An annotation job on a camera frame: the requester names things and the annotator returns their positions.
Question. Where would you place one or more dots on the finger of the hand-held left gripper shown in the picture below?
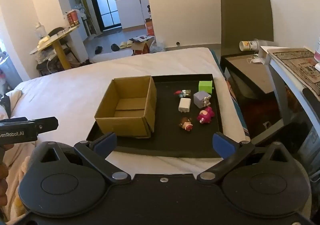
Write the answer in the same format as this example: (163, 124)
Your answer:
(47, 123)

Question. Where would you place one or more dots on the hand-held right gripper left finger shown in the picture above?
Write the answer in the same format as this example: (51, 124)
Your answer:
(106, 143)

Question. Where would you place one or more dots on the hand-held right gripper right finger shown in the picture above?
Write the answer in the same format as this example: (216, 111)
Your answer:
(223, 146)

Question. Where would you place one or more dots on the cardboard box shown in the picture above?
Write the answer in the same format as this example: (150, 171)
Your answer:
(125, 125)
(141, 47)

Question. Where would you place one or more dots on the pink bear figurine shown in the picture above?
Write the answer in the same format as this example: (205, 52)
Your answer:
(205, 115)

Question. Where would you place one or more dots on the brown-haired red figurine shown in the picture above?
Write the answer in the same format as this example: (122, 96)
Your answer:
(185, 124)

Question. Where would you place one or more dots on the black tray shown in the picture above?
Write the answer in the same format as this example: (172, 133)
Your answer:
(175, 140)

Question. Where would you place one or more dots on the grey cube toy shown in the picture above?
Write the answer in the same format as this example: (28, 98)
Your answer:
(201, 99)

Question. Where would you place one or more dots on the white charger plug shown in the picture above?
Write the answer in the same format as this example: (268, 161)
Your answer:
(185, 105)

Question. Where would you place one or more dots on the green cube toy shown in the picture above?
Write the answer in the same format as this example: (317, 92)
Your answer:
(205, 86)

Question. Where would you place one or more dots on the small colourful figurine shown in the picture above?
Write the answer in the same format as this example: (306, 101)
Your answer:
(182, 93)

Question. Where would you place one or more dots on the person's left hand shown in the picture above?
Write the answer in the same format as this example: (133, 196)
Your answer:
(3, 185)

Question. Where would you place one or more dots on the cream fleece blanket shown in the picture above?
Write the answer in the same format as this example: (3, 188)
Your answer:
(17, 165)

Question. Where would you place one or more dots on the black side table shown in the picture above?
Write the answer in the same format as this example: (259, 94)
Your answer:
(250, 77)

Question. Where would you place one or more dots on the yellow round table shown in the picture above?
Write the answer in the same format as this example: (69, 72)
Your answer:
(60, 49)

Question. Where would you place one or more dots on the black slipper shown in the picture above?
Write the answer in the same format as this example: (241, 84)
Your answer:
(98, 50)
(115, 47)

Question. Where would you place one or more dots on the white desk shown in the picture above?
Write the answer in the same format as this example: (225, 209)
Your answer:
(282, 74)

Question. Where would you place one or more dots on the clear plastic bottle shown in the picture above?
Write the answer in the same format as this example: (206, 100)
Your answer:
(40, 31)

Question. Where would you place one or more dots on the beige slipper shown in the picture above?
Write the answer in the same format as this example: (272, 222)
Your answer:
(129, 43)
(122, 45)

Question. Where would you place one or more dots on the small white box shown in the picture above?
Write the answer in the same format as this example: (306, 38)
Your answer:
(263, 53)

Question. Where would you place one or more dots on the flat cardboard box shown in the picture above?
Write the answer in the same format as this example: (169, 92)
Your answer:
(141, 47)

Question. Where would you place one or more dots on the white printed paper cup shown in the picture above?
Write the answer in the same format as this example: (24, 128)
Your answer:
(248, 45)

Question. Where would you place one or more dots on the red bucket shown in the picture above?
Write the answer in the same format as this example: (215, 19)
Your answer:
(73, 18)

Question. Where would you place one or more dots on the white plastic bag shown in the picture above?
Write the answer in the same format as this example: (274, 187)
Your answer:
(157, 46)

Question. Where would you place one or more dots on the newspaper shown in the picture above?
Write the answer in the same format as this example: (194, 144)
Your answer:
(297, 64)

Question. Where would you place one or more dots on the orange box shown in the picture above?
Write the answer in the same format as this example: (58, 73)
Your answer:
(149, 27)

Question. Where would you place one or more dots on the olive brown board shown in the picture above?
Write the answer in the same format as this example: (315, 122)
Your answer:
(246, 19)

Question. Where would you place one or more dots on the white kitchen cabinet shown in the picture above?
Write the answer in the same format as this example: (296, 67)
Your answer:
(130, 12)

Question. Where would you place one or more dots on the pink bottle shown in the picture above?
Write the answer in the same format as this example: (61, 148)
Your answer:
(317, 49)

